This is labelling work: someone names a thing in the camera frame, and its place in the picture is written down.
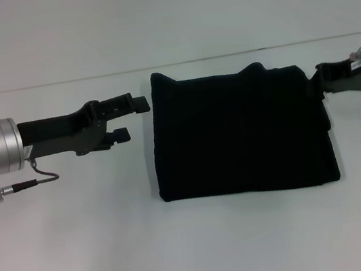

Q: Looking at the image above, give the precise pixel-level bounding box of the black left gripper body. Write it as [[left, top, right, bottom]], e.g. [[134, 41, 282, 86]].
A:
[[14, 98, 112, 166]]

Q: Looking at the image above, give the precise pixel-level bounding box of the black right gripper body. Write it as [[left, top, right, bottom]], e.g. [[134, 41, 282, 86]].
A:
[[321, 53, 361, 98]]

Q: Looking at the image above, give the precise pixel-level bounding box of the black t-shirt with white print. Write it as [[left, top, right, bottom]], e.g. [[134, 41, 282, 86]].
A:
[[139, 46, 343, 212]]

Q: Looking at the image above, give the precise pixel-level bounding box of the left arm cable with connector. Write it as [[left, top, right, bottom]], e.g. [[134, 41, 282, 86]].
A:
[[0, 154, 62, 204]]

